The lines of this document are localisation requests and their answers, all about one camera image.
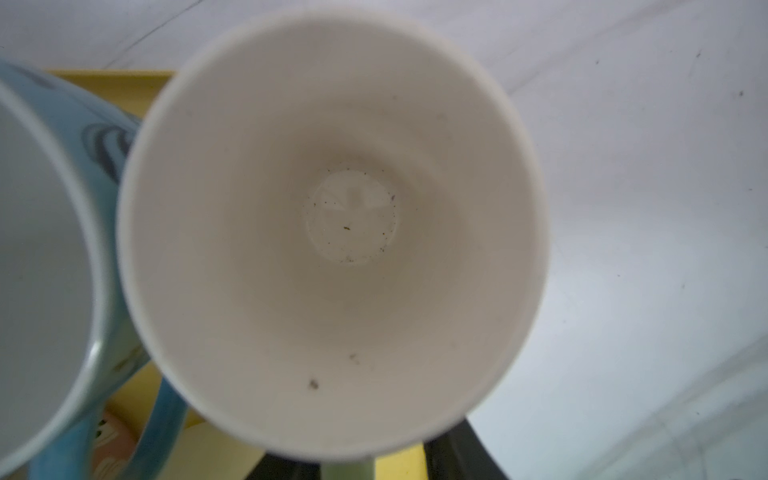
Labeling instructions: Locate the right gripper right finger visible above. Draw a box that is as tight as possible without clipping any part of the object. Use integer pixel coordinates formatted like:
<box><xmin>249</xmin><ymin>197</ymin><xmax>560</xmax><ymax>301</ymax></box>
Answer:
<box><xmin>423</xmin><ymin>419</ymin><xmax>509</xmax><ymax>480</ymax></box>

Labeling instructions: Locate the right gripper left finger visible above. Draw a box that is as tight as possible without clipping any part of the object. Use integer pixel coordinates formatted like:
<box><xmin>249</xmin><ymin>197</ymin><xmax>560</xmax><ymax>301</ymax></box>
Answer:
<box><xmin>245</xmin><ymin>454</ymin><xmax>321</xmax><ymax>480</ymax></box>

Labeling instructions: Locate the white mug green handle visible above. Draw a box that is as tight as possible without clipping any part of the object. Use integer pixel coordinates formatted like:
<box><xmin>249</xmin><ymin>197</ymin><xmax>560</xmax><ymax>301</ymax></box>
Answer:
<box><xmin>116</xmin><ymin>7</ymin><xmax>549</xmax><ymax>479</ymax></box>

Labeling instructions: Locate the yellow tray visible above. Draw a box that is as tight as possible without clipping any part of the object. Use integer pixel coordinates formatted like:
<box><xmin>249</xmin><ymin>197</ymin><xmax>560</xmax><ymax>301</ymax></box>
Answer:
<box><xmin>52</xmin><ymin>70</ymin><xmax>427</xmax><ymax>479</ymax></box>

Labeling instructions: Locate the white mug blue handle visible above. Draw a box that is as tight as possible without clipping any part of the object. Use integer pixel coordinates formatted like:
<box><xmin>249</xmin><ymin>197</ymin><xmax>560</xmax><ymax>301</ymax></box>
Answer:
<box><xmin>0</xmin><ymin>58</ymin><xmax>190</xmax><ymax>480</ymax></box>

